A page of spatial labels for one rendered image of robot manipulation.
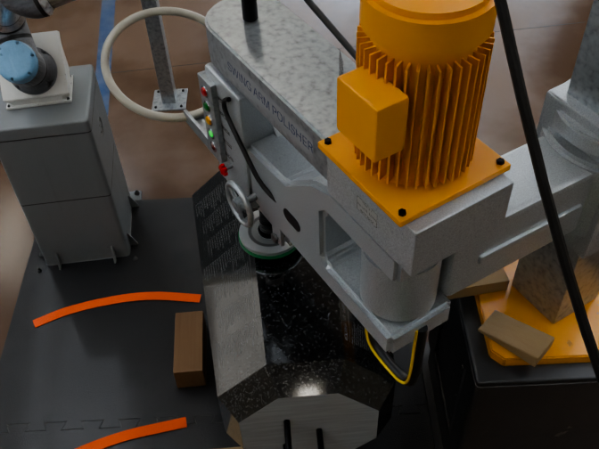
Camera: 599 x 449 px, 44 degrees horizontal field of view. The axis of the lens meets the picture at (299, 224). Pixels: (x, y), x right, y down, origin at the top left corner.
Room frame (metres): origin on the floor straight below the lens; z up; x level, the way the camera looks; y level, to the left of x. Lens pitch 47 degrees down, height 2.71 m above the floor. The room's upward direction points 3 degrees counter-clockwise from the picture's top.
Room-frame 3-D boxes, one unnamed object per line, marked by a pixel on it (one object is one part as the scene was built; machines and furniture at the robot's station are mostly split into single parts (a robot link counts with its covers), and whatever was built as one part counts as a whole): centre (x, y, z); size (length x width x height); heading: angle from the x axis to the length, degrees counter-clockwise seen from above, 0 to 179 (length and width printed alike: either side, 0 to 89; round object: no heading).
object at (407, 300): (1.12, -0.24, 1.32); 0.19 x 0.19 x 0.20
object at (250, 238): (1.69, 0.10, 0.85); 0.21 x 0.21 x 0.01
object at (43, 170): (2.52, 1.04, 0.43); 0.50 x 0.50 x 0.85; 6
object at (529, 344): (1.26, -0.64, 0.80); 0.20 x 0.10 x 0.05; 45
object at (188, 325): (1.75, 0.49, 0.07); 0.30 x 0.12 x 0.12; 3
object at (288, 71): (1.39, -0.08, 1.60); 0.96 x 0.25 x 0.17; 31
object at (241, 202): (1.52, 0.14, 1.18); 0.15 x 0.10 x 0.15; 31
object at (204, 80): (1.69, 0.23, 1.35); 0.08 x 0.03 x 0.28; 31
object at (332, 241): (1.34, -0.09, 1.28); 0.74 x 0.23 x 0.49; 31
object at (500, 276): (1.48, -0.56, 0.81); 0.20 x 0.10 x 0.05; 98
